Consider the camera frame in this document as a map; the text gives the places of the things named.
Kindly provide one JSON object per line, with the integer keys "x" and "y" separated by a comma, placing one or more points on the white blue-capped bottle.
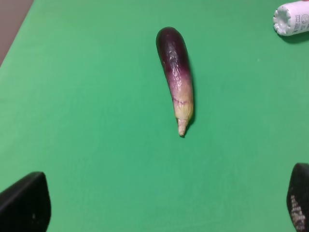
{"x": 292, "y": 18}

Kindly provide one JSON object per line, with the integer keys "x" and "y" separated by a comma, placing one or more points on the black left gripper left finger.
{"x": 25, "y": 206}

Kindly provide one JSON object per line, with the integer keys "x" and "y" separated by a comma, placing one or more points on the green tablecloth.
{"x": 84, "y": 98}

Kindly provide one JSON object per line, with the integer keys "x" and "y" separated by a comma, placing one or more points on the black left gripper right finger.
{"x": 297, "y": 199}

